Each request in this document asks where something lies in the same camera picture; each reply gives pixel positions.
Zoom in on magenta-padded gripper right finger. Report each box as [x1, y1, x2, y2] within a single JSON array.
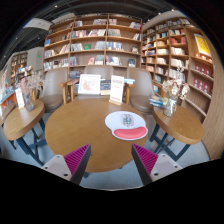
[[131, 143, 183, 186]]

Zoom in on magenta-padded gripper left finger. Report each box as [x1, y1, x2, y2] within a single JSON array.
[[41, 143, 92, 186]]

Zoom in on transparent computer mouse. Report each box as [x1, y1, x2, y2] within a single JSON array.
[[121, 113, 135, 129]]

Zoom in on white mouse pad, red rest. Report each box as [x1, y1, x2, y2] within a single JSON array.
[[104, 110, 149, 142]]

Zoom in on round wooden side table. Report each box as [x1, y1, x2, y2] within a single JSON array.
[[149, 104, 205, 163], [2, 99, 48, 167]]

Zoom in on glass vase, dried flowers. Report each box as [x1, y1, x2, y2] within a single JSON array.
[[18, 70, 46, 113], [161, 66, 191, 118]]

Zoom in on stack of colourful books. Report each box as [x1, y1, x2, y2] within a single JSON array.
[[148, 94, 169, 109]]

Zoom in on brown armchair, wooden arms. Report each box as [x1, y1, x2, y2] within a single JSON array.
[[36, 67, 70, 114], [59, 64, 116, 103], [123, 66, 158, 116]]

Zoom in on white framed floral picture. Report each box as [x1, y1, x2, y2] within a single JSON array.
[[77, 73, 102, 96]]

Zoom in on white sign, wooden base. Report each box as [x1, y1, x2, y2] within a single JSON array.
[[108, 74, 125, 107]]

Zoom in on dark book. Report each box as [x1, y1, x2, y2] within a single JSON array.
[[100, 79, 112, 96]]

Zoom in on stack of blue books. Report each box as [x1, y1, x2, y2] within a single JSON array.
[[123, 77, 136, 85]]

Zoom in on small white table sign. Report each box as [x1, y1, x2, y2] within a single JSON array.
[[14, 87, 26, 110]]

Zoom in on distant wooden bookshelf unit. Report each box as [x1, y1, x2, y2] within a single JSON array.
[[9, 51, 30, 80]]

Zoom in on curved wooden bookshelf unit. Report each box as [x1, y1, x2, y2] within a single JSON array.
[[141, 14, 216, 124]]

